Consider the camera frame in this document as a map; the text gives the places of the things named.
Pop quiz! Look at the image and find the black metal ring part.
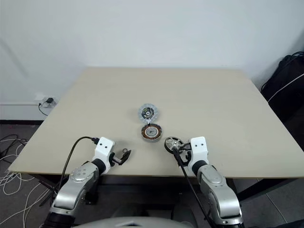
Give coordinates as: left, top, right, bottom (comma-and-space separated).
164, 136, 184, 152

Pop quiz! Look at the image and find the round silver circuit disc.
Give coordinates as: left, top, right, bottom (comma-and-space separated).
137, 103, 159, 124

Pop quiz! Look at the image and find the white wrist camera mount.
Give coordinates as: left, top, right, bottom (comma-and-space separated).
190, 136, 209, 167
92, 137, 116, 167

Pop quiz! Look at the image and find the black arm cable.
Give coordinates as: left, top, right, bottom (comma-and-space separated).
181, 166, 214, 225
53, 135, 100, 200

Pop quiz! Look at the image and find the white floor cable tangle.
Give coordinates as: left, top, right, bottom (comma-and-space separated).
0, 139, 59, 228

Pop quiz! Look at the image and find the white wall socket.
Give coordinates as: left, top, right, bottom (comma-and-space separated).
35, 94, 59, 107

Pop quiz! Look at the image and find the black floor cable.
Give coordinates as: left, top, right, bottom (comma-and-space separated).
0, 134, 29, 164

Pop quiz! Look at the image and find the motor stator with copper windings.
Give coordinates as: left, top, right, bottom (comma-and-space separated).
141, 124, 164, 143

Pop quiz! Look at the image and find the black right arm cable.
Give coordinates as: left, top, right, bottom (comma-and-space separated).
181, 166, 214, 225

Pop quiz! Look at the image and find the black bag with white stripe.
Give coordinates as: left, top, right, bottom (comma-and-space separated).
260, 51, 304, 133

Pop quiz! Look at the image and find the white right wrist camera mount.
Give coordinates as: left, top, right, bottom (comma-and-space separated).
190, 136, 209, 167

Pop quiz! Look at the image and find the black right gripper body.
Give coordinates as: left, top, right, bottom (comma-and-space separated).
179, 149, 192, 168

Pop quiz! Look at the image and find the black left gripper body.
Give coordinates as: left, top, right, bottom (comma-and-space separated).
109, 151, 123, 167

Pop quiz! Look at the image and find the black adapter cable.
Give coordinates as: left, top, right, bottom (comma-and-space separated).
38, 101, 49, 117

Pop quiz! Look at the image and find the grey rounded shell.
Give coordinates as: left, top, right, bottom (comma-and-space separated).
78, 209, 214, 228

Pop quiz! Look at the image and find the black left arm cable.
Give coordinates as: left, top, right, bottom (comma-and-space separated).
53, 135, 100, 200

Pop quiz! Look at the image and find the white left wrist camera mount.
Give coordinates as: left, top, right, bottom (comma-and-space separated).
92, 137, 116, 167

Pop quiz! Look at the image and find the black table frame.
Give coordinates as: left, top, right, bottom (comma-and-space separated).
33, 174, 297, 205

